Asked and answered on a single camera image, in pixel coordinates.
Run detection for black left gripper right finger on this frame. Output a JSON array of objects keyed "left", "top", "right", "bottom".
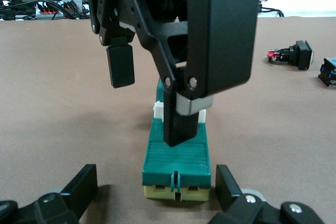
[{"left": 209, "top": 165, "right": 325, "bottom": 224}]

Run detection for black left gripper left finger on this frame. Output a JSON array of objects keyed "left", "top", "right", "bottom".
[{"left": 0, "top": 164, "right": 98, "bottom": 224}]

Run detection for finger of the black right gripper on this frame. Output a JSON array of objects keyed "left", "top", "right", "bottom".
[
  {"left": 83, "top": 0, "right": 137, "bottom": 89},
  {"left": 118, "top": 0, "right": 263, "bottom": 148}
]

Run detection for brown table cover sheet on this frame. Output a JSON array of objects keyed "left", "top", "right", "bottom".
[{"left": 0, "top": 15, "right": 336, "bottom": 224}]

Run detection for black square pushbutton red terminals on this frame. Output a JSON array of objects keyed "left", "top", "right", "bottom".
[{"left": 265, "top": 40, "right": 314, "bottom": 71}]

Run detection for white power strip red switches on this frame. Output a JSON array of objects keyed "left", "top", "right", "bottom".
[{"left": 15, "top": 6, "right": 91, "bottom": 20}]

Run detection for green pushbutton blue contact block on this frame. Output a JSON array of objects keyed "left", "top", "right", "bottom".
[{"left": 317, "top": 56, "right": 336, "bottom": 88}]

